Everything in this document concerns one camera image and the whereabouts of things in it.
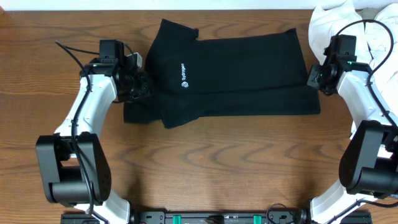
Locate black t-shirt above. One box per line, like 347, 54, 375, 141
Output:
124, 20, 320, 129

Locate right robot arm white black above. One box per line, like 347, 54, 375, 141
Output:
308, 61, 397, 223

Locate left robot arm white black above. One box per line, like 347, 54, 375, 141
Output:
35, 58, 148, 223

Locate white clothes pile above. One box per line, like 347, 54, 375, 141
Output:
308, 1, 397, 117

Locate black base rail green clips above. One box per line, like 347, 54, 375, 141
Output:
60, 210, 373, 224

